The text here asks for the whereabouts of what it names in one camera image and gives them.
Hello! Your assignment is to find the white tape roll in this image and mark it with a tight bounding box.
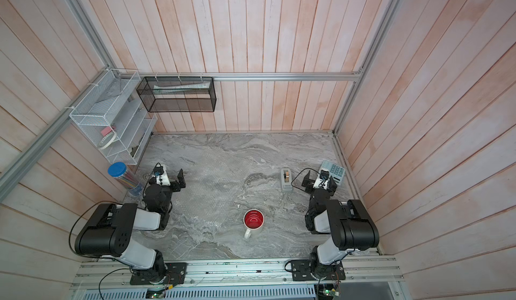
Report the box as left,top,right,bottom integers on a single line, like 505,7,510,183
98,131,117,150

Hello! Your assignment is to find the black wire mesh basket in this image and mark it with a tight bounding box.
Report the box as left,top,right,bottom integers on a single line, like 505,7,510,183
137,77,217,113

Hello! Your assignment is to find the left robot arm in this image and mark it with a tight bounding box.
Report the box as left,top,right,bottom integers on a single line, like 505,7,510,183
69,163,186,284

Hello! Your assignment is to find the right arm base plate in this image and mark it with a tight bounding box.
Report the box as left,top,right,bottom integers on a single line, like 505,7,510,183
284,259,346,281

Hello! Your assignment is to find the pink eraser block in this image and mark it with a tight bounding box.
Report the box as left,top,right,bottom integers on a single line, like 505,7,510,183
101,126,114,137

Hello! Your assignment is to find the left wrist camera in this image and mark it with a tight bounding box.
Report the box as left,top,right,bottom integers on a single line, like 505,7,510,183
155,172,171,186

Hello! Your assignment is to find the white tape dispenser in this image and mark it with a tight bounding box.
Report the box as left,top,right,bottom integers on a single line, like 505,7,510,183
280,168,292,191

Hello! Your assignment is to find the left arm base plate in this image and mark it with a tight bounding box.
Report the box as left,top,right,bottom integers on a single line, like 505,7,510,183
130,262,188,286

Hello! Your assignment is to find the aluminium mounting rail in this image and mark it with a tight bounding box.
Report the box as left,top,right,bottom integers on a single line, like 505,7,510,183
71,255,404,291

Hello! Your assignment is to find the white wire mesh shelf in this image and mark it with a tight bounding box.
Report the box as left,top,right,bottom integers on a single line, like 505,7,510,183
70,68,157,166

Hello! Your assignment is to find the blue lid straw jar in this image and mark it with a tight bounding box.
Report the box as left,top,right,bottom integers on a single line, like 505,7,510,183
108,162,143,197

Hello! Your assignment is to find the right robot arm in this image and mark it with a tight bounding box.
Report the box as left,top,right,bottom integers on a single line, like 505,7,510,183
302,160,380,279

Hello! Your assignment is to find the aluminium frame horizontal bar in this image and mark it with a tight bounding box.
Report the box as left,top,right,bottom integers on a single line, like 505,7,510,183
138,72,361,82

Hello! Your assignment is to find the ruler in black basket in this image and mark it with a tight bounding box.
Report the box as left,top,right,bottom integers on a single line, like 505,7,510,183
153,82,211,95

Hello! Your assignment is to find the grey desk calculator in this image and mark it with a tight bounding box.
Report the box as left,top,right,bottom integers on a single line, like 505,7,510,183
324,160,346,186

